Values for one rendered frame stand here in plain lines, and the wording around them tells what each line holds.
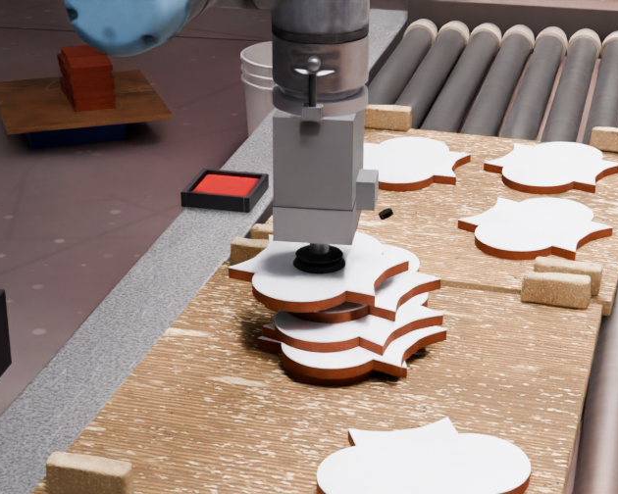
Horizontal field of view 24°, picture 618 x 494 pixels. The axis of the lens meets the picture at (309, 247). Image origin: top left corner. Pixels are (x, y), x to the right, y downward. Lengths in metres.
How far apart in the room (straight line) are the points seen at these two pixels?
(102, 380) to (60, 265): 2.50
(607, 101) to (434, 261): 0.61
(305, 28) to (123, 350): 0.33
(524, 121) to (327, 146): 0.73
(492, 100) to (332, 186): 0.79
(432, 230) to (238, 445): 0.44
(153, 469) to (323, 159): 0.27
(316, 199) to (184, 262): 0.30
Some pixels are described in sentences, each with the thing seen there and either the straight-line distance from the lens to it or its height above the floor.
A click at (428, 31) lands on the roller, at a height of 0.91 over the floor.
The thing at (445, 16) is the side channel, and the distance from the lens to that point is 2.27.
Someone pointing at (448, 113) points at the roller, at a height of 0.92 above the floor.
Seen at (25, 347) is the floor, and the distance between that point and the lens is 3.27.
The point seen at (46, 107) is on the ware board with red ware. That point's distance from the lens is 4.53.
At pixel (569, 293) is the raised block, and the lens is 1.25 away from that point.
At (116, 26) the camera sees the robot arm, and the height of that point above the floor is 1.24.
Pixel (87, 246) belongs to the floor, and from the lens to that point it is 3.77.
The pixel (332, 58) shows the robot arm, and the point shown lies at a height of 1.18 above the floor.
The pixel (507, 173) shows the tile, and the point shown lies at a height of 0.95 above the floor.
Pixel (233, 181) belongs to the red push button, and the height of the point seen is 0.93.
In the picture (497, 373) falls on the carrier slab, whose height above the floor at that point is 0.94.
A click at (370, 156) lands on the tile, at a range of 1.57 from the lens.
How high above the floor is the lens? 1.48
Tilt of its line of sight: 23 degrees down
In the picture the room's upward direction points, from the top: straight up
